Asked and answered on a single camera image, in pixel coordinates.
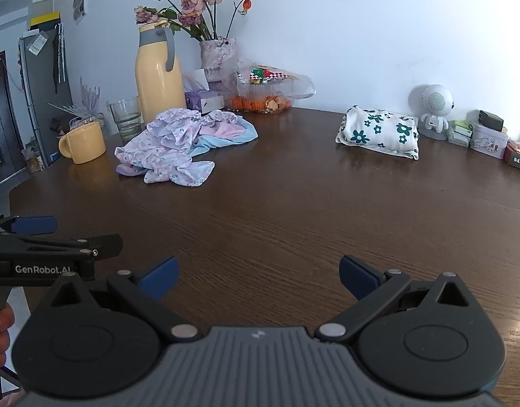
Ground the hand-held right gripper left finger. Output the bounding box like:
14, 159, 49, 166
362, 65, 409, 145
50, 255, 203, 343

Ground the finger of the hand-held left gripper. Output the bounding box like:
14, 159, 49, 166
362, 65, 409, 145
0, 215, 58, 237
0, 233, 124, 262

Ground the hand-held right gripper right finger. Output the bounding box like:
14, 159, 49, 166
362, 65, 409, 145
314, 254, 470, 343

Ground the pink floral ruffled garment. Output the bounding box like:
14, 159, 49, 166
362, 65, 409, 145
115, 109, 217, 189

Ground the person's left hand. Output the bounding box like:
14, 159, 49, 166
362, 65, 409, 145
0, 305, 16, 368

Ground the yellow mug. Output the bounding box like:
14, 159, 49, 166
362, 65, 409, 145
58, 121, 107, 164

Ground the dark door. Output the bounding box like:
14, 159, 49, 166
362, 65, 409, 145
0, 51, 26, 191

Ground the clear drinking glass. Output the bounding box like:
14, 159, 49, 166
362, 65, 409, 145
109, 97, 144, 140

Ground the grey refrigerator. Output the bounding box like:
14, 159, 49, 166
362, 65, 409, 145
18, 23, 74, 167

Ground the lilac dried plant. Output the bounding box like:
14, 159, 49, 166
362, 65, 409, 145
48, 76, 106, 130

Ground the folded white floral garment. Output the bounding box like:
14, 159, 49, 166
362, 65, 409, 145
335, 104, 420, 161

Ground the pink and blue garment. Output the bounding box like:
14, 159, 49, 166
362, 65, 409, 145
191, 109, 259, 157

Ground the yellow thermos jug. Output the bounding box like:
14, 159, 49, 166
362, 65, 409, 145
135, 23, 188, 123

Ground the green and white packet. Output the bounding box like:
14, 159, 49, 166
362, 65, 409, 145
446, 120, 473, 148

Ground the purple tissue box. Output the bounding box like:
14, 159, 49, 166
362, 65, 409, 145
184, 69, 226, 114

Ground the white printed tin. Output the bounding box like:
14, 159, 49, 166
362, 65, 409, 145
469, 121, 510, 153

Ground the white robot speaker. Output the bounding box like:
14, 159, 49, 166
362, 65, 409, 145
408, 84, 456, 140

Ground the dark red box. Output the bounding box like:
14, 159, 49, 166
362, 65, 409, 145
503, 139, 520, 174

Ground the clear plastic bag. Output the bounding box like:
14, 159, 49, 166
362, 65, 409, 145
230, 58, 316, 100

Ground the clear container of oranges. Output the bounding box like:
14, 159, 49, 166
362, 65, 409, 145
225, 85, 294, 115

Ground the small black box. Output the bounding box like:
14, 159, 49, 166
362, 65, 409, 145
478, 110, 505, 132

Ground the pale pink vase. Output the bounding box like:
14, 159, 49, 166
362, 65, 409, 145
199, 37, 237, 82

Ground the checkered snack packet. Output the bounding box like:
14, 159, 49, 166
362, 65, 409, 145
248, 67, 292, 84

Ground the dried rose bouquet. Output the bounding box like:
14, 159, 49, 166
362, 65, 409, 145
135, 0, 253, 43

